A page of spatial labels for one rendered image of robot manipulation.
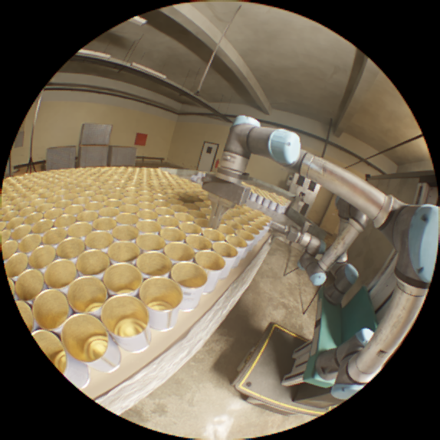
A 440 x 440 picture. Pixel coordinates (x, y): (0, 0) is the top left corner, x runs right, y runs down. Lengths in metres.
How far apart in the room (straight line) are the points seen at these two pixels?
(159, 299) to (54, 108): 9.28
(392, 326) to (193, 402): 1.28
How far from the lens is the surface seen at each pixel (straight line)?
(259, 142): 0.35
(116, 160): 8.06
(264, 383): 1.23
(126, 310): 0.28
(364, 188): 0.41
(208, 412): 1.44
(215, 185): 0.42
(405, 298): 0.37
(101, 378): 0.29
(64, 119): 9.22
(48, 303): 0.30
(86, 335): 0.29
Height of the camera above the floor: 1.39
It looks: 23 degrees down
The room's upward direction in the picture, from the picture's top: 17 degrees clockwise
